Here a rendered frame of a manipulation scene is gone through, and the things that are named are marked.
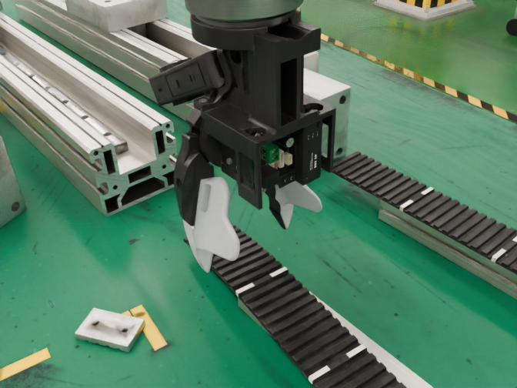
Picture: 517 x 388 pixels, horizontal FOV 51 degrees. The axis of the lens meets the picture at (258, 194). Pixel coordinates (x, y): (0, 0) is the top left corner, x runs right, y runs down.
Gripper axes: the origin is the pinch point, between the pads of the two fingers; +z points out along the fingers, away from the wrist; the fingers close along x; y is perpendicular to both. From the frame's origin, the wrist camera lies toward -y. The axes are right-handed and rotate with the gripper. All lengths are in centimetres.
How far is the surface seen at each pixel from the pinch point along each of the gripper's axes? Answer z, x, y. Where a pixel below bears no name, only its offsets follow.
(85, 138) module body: -3.0, -4.7, -20.5
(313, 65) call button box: 1.7, 34.0, -26.1
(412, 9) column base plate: 82, 284, -188
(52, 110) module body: -3.0, -4.7, -29.4
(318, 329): 2.0, -1.1, 10.8
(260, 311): 2.0, -3.3, 6.5
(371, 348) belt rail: 2.5, 0.9, 14.3
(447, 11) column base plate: 84, 303, -174
